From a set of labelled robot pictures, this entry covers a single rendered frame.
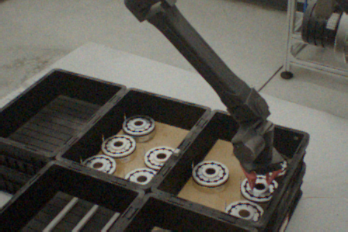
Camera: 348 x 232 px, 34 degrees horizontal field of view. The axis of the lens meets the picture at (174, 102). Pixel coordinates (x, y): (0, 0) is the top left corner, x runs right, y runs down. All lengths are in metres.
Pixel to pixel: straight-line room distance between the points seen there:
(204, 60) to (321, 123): 0.85
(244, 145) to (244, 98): 0.11
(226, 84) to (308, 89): 2.23
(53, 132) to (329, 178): 0.88
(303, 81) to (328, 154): 1.72
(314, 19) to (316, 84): 1.92
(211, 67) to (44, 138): 0.72
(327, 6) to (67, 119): 0.89
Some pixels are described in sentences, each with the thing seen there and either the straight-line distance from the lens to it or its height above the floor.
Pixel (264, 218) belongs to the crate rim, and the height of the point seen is 0.93.
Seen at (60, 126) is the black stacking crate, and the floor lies 0.83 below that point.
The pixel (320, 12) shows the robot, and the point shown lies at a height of 1.19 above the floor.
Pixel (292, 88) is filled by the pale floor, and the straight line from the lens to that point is 3.55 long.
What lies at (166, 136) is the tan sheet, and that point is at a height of 0.83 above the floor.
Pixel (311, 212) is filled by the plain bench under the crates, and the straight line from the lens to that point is 1.74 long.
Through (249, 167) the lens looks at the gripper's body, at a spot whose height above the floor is 0.96.
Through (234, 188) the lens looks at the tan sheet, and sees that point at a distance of 1.60.
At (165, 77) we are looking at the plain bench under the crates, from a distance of 2.32.
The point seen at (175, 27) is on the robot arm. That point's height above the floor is 1.34.
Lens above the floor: 1.92
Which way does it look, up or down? 34 degrees down
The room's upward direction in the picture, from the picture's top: 3 degrees counter-clockwise
